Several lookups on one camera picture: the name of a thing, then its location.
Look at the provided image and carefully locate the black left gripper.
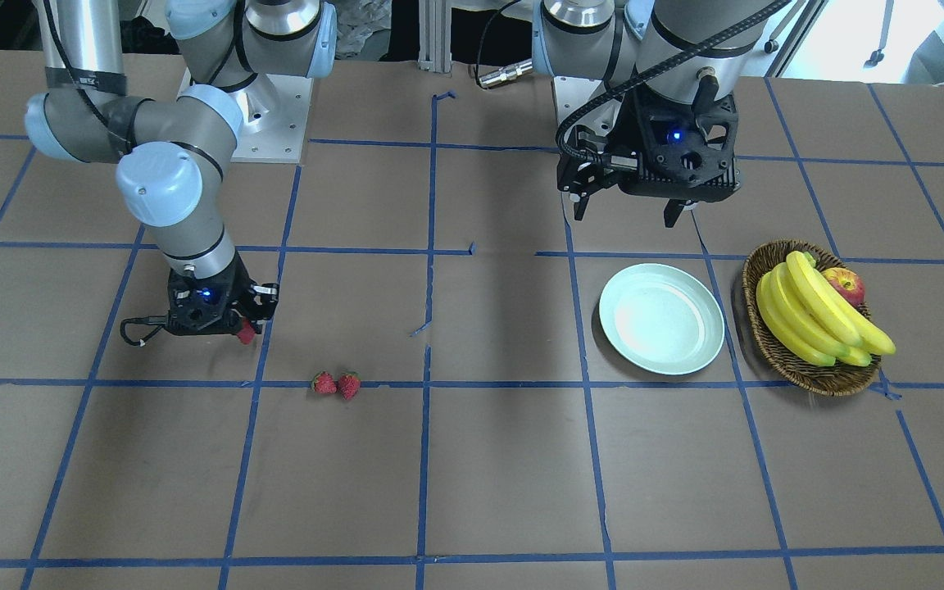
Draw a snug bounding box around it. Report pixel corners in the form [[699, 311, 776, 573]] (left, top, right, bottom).
[[558, 84, 742, 229]]

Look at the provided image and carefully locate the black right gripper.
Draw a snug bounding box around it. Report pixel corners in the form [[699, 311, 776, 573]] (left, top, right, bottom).
[[165, 254, 279, 336]]

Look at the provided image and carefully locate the strawberry pair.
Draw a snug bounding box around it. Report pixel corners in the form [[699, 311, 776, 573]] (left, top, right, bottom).
[[310, 370, 338, 396], [336, 372, 362, 401]]

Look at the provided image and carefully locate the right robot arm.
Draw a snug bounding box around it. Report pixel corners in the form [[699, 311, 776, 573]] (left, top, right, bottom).
[[24, 1, 337, 343]]

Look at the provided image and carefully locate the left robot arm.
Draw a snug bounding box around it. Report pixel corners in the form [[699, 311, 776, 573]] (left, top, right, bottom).
[[532, 1, 784, 228]]

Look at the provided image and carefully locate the light green plate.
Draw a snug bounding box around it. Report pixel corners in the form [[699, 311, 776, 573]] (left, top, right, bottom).
[[598, 264, 726, 374]]

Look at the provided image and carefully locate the yellow banana bunch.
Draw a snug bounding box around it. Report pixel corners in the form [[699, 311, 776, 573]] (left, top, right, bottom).
[[756, 251, 896, 367]]

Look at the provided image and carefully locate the red yellow apple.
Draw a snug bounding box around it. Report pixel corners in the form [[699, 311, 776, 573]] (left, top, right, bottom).
[[823, 266, 865, 307]]

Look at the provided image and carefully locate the wicker basket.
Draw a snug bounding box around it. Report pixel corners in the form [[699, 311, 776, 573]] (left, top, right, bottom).
[[730, 238, 882, 397]]

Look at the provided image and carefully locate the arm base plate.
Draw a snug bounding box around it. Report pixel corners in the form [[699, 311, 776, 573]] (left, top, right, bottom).
[[553, 77, 621, 154], [177, 70, 312, 168]]

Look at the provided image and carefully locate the aluminium frame post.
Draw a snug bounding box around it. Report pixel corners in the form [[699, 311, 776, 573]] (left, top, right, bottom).
[[417, 0, 452, 75]]

